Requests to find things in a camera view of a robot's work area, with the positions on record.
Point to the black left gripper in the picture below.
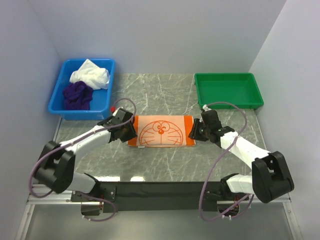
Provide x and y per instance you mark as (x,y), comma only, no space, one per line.
(132,134)

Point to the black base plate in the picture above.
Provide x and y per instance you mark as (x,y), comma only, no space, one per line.
(127,196)

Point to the aluminium mounting rail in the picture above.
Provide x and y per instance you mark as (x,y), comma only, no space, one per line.
(68,197)

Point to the green plastic tray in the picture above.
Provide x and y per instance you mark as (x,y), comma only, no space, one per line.
(240,89)

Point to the orange Doraemon towel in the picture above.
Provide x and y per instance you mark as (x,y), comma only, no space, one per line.
(160,131)

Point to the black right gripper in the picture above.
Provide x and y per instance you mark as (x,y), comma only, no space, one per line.
(194,133)

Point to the purple towel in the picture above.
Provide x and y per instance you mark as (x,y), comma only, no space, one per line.
(77,97)

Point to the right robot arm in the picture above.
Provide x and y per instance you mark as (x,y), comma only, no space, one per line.
(270,176)

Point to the blue plastic bin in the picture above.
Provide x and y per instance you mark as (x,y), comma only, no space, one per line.
(99,105)

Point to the white towel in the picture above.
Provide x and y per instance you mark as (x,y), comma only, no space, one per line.
(93,76)

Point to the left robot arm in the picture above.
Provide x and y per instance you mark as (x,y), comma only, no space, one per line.
(56,165)

